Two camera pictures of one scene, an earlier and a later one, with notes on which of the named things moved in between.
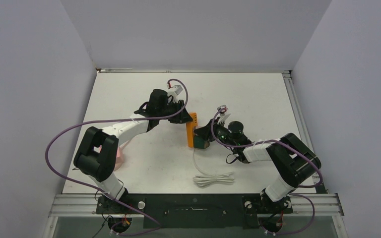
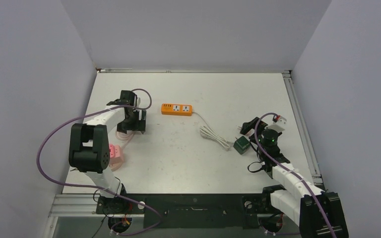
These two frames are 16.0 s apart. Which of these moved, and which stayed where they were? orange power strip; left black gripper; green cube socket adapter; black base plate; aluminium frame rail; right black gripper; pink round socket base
Moved: green cube socket adapter; right black gripper; left black gripper; orange power strip
Stayed: pink round socket base; black base plate; aluminium frame rail
